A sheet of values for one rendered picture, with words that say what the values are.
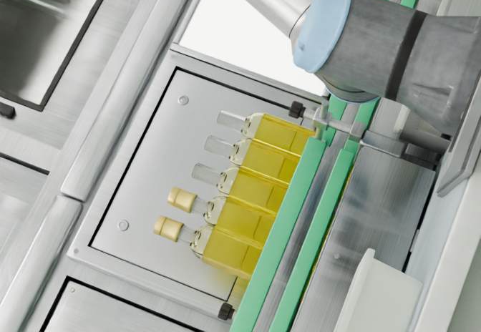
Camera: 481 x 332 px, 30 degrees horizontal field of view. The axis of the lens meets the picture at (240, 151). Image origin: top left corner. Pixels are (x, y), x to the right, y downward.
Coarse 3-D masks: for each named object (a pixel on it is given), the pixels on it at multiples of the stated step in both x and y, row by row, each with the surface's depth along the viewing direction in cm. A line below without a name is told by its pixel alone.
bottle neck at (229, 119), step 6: (222, 114) 162; (228, 114) 162; (234, 114) 162; (222, 120) 162; (228, 120) 161; (234, 120) 161; (240, 120) 161; (228, 126) 162; (234, 126) 161; (240, 126) 161
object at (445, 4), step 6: (444, 0) 133; (450, 0) 134; (444, 6) 133; (438, 12) 133; (444, 12) 134; (402, 108) 139; (408, 108) 140; (402, 114) 140; (408, 114) 142; (402, 120) 142; (396, 126) 145; (402, 126) 146; (396, 132) 147
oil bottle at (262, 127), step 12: (252, 120) 160; (264, 120) 160; (276, 120) 160; (240, 132) 162; (252, 132) 159; (264, 132) 159; (276, 132) 159; (288, 132) 159; (300, 132) 159; (312, 132) 159; (276, 144) 158; (288, 144) 158; (300, 144) 158; (300, 156) 158
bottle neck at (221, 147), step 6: (210, 138) 160; (216, 138) 160; (210, 144) 159; (216, 144) 159; (222, 144) 159; (228, 144) 159; (210, 150) 160; (216, 150) 159; (222, 150) 159; (228, 150) 159; (222, 156) 160; (228, 156) 159
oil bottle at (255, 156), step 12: (240, 144) 158; (252, 144) 158; (264, 144) 158; (240, 156) 157; (252, 156) 157; (264, 156) 157; (276, 156) 157; (288, 156) 157; (252, 168) 156; (264, 168) 156; (276, 168) 156; (288, 168) 156; (288, 180) 155; (348, 180) 155
